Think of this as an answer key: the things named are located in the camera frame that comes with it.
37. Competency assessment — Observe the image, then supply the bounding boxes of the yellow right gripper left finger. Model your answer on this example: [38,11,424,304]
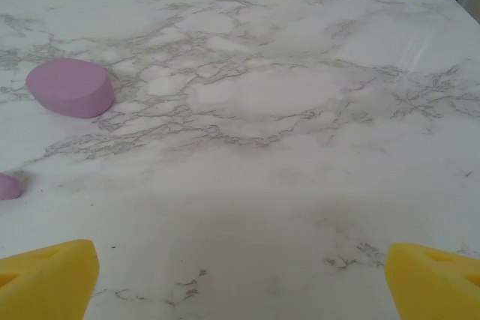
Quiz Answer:
[0,238,101,320]

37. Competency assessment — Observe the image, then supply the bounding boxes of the lilac earbud charging case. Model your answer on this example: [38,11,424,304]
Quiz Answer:
[25,58,116,119]

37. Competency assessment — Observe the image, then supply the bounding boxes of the lilac earbud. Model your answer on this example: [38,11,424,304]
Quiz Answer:
[0,172,25,202]

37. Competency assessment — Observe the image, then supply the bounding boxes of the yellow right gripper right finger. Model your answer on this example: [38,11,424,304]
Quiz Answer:
[385,243,480,320]

